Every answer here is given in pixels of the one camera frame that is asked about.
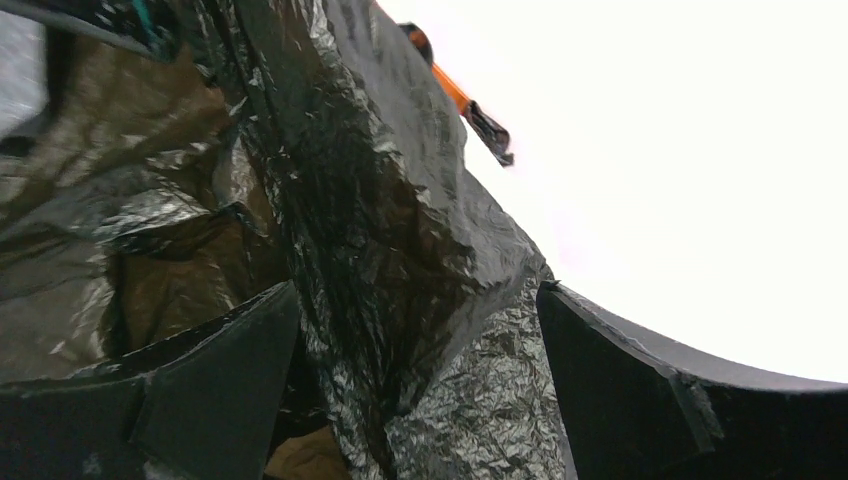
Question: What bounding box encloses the black trash bag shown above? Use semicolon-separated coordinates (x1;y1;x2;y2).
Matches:
1;1;569;479

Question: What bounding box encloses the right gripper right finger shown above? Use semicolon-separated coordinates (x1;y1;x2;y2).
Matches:
536;282;847;479

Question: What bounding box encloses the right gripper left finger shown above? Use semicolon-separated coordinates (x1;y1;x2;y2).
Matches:
1;282;300;479

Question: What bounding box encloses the rolled black bag back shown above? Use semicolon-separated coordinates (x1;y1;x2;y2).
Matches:
463;100;514;168

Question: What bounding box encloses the orange compartment tray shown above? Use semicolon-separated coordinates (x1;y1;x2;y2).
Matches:
398;22;472;118

